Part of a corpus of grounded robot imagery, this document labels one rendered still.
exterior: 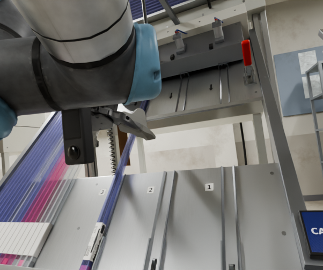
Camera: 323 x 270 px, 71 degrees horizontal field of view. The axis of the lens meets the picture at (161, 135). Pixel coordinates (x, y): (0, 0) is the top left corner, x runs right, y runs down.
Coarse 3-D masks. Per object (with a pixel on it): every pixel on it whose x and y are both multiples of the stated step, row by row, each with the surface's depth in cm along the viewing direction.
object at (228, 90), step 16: (224, 64) 64; (240, 64) 61; (176, 80) 67; (192, 80) 64; (208, 80) 61; (224, 80) 58; (240, 80) 56; (256, 80) 54; (160, 96) 64; (176, 96) 61; (192, 96) 59; (208, 96) 56; (224, 96) 54; (240, 96) 52; (256, 96) 50; (160, 112) 59; (176, 112) 57; (192, 112) 61
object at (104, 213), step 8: (144, 104) 62; (128, 144) 52; (128, 152) 51; (120, 160) 49; (120, 168) 48; (120, 176) 46; (112, 184) 45; (112, 192) 44; (112, 200) 43; (104, 208) 42; (104, 216) 40; (88, 264) 35
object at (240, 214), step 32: (96, 192) 47; (128, 192) 44; (160, 192) 41; (192, 192) 39; (224, 192) 37; (256, 192) 35; (64, 224) 44; (128, 224) 39; (160, 224) 37; (192, 224) 35; (224, 224) 33; (256, 224) 32; (288, 224) 30; (64, 256) 39; (96, 256) 36; (128, 256) 35; (160, 256) 33; (192, 256) 32; (224, 256) 30; (256, 256) 29; (288, 256) 28
